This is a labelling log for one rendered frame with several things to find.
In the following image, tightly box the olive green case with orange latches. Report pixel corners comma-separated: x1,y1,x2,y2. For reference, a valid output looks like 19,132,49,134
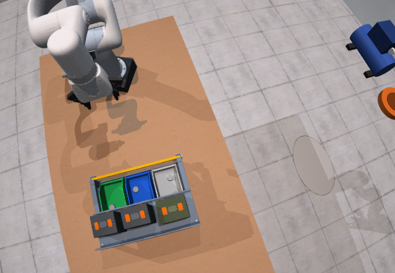
155,194,190,224

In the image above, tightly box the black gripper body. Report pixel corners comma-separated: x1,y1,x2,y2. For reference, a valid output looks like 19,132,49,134
68,63,113,103

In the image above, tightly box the grey metal shelf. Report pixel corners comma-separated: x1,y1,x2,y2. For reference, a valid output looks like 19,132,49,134
89,153,201,251

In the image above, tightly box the dark grey case with orange latches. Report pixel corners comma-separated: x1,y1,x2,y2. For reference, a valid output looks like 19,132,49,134
120,203,157,229
90,211,127,238

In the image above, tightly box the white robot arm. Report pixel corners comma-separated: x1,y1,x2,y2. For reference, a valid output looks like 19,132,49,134
27,0,126,84

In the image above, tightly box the green open bin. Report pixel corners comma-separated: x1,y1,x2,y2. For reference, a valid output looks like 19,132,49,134
99,179,129,211

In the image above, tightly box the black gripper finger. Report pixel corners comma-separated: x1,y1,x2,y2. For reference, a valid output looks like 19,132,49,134
67,91,91,110
108,77,123,101

